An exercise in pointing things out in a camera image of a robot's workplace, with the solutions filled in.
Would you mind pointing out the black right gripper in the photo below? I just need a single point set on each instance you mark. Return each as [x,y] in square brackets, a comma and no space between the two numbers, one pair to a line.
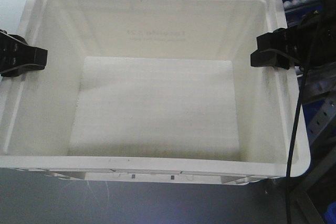
[313,36]

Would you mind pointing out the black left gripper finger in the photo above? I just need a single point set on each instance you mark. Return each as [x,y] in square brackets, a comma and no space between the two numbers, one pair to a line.
[18,57]

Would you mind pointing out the white plastic tote bin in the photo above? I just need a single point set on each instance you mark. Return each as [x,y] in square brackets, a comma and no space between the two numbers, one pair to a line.
[149,91]

